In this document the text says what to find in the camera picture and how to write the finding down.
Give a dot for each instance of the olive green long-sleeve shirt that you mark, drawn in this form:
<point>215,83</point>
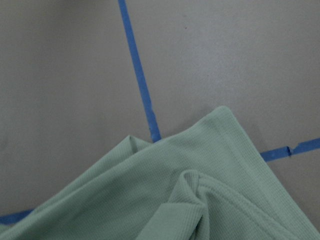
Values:
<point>208,182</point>

